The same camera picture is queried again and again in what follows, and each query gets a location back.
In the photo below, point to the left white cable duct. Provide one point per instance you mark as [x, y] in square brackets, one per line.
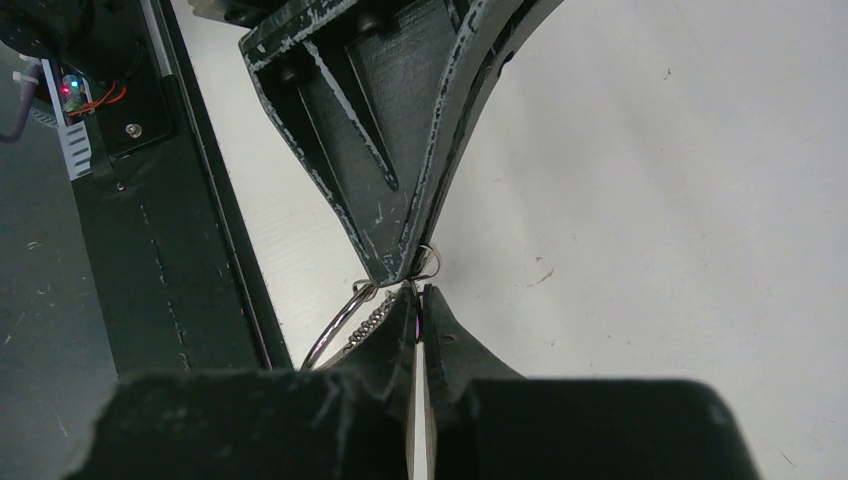
[73, 137]

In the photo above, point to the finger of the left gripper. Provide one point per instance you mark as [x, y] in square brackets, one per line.
[351, 87]
[490, 34]

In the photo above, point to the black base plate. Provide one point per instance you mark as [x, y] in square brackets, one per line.
[177, 279]

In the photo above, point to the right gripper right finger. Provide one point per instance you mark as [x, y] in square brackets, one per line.
[487, 421]

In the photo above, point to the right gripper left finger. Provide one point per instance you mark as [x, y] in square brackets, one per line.
[350, 420]

